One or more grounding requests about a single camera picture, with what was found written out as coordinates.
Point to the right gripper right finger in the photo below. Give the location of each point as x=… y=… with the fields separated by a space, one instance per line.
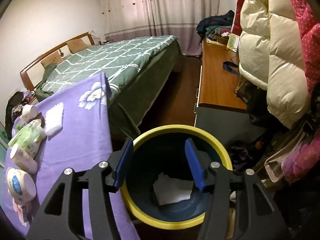
x=213 y=178

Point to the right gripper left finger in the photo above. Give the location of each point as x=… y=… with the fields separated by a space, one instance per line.
x=104 y=178

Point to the white tissue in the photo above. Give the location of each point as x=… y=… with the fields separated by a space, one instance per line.
x=173 y=188

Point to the yellow rim trash bin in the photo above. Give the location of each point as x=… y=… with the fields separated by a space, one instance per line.
x=160 y=152

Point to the purple floral tablecloth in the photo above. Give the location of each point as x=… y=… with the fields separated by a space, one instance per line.
x=83 y=142

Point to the white folded napkin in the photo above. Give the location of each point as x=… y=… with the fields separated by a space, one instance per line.
x=54 y=119

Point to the white paper cup blue print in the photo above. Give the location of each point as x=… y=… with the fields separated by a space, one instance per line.
x=21 y=186

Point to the green tissue pack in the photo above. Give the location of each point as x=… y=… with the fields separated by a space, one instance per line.
x=29 y=137

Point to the small white cup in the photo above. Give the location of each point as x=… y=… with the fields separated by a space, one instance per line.
x=29 y=112

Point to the wooden desk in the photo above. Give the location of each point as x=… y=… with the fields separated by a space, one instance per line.
x=216 y=84

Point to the green plaid bed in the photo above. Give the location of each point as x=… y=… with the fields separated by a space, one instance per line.
x=136 y=71

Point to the black jacket on nightstand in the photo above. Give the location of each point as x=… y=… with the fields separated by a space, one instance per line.
x=12 y=111

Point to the wooden headboard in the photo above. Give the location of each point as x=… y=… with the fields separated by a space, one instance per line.
x=32 y=74

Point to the brown pillow left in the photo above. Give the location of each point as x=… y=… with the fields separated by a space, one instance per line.
x=52 y=59

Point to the brown pillow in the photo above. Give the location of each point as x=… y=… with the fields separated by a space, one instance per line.
x=76 y=45
x=52 y=59

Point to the cream puffer jacket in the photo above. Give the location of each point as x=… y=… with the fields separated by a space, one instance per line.
x=271 y=57

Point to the brown pillow right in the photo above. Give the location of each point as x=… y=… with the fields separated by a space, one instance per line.
x=76 y=45

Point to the pile of clothes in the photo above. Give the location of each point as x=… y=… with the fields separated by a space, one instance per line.
x=210 y=25

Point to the pink white curtain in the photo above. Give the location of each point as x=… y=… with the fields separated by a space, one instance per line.
x=128 y=19

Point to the pink dotted jacket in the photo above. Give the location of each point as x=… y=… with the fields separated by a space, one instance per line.
x=309 y=36

